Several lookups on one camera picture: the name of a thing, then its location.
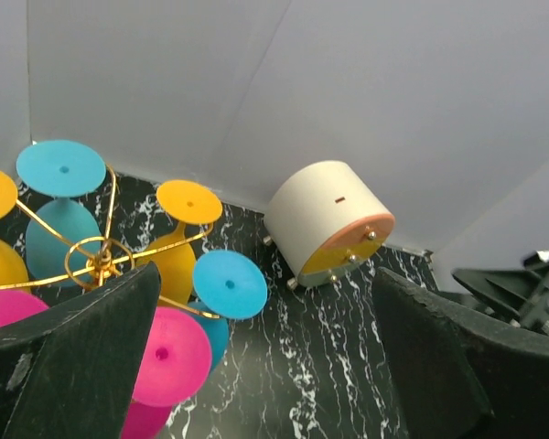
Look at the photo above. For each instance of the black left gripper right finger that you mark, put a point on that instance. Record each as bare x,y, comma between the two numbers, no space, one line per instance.
459,373

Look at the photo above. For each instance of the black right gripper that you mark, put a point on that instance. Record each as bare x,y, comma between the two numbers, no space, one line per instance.
519,297

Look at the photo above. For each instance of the white round drawer cabinet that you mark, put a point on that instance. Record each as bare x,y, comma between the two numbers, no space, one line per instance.
326,222

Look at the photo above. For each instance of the blue wine glass front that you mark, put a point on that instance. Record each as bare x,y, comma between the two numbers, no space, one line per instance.
229,286

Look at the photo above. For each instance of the gold wire glass rack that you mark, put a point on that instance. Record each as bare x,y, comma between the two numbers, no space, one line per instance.
103,252

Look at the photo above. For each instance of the pink wine glass front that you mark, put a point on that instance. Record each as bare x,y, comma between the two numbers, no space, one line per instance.
174,366

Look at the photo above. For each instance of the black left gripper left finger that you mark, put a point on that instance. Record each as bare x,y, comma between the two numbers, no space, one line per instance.
70,371

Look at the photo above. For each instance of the blue wine glass back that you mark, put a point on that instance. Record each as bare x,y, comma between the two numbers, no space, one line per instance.
63,170

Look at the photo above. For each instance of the pink wine glass left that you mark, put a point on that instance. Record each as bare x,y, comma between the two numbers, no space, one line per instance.
16,305

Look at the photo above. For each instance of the pink wine glass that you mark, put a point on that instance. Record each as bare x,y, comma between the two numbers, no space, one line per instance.
174,366
16,305

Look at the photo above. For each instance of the blue wine glass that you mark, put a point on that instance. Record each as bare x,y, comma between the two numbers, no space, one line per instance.
229,286
63,170

